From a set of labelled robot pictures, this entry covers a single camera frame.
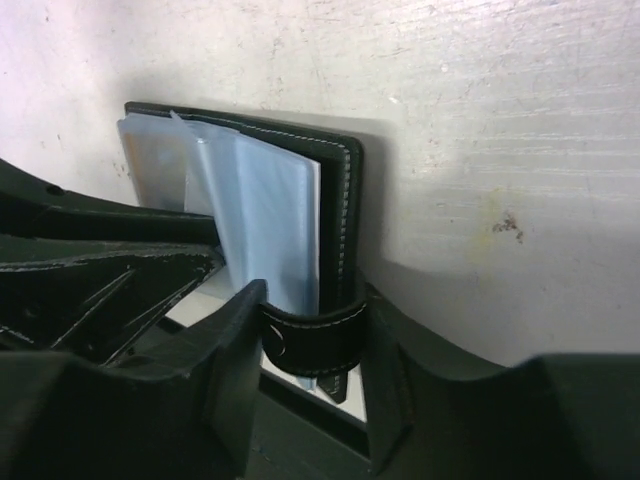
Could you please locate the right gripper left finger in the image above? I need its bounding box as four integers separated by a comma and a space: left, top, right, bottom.
1, 280, 266, 479

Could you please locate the black leather card holder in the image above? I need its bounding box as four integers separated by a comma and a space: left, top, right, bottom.
117, 102, 364, 403

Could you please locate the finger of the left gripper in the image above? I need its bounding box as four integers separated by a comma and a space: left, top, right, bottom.
1, 162, 221, 364

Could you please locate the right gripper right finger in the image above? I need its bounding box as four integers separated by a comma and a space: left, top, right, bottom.
361, 288, 639, 479

